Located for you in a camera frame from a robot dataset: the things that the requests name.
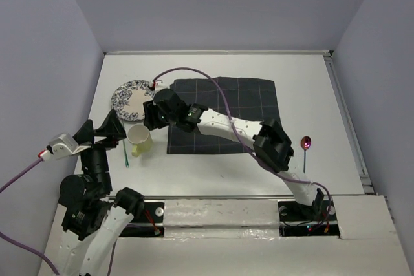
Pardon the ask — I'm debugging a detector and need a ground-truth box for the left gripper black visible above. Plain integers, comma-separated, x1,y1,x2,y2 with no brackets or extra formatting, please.
74,107,127,191

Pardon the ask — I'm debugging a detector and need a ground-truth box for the dark checked cloth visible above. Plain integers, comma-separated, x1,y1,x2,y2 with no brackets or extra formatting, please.
167,77,281,155

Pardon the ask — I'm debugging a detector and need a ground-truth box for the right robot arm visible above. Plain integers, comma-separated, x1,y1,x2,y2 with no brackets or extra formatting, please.
143,89,324,220

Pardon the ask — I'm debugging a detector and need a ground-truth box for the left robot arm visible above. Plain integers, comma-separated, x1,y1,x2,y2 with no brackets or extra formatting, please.
52,110,144,275

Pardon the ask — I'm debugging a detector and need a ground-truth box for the pale yellow mug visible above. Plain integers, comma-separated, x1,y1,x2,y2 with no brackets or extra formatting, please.
127,124,153,157

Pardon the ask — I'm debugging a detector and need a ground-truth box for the blue floral plate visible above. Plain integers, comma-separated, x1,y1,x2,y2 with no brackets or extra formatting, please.
110,80,154,122

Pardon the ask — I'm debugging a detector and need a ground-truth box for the iridescent fork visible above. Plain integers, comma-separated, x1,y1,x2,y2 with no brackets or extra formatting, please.
121,120,130,168

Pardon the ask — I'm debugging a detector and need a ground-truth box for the iridescent spoon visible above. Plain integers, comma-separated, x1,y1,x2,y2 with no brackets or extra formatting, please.
300,136,312,173

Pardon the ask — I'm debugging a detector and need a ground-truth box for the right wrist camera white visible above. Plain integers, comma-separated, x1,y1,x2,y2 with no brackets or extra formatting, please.
154,81,169,94

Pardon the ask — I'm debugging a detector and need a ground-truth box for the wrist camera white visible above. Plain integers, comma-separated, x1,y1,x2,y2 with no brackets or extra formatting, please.
47,133,90,160
154,81,169,94

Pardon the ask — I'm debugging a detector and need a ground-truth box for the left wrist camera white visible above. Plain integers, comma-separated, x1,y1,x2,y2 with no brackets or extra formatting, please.
47,133,90,160

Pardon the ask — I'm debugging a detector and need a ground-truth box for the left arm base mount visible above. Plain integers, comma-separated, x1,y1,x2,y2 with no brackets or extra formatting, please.
120,201,165,238

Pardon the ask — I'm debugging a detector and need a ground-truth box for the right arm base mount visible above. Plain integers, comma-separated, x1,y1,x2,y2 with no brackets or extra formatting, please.
278,200,340,237

